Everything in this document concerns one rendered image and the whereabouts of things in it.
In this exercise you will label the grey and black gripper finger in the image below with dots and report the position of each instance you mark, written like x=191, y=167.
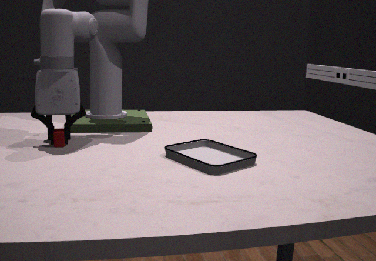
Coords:
x=47, y=121
x=70, y=120

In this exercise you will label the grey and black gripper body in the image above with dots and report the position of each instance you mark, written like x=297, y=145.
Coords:
x=57, y=92

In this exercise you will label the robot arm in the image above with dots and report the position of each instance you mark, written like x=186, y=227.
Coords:
x=102, y=29

